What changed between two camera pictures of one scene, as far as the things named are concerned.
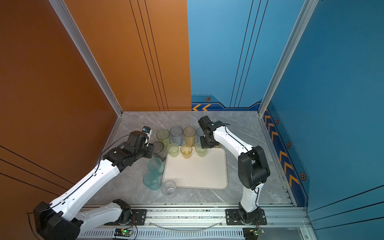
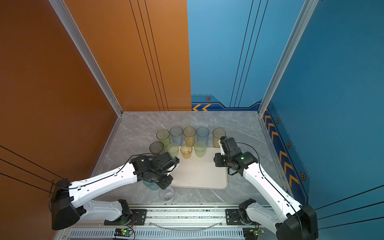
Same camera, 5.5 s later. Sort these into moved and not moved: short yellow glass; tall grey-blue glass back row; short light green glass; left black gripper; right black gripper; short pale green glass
Moved: right black gripper; left black gripper
Not moved: short light green glass; short pale green glass; tall grey-blue glass back row; short yellow glass
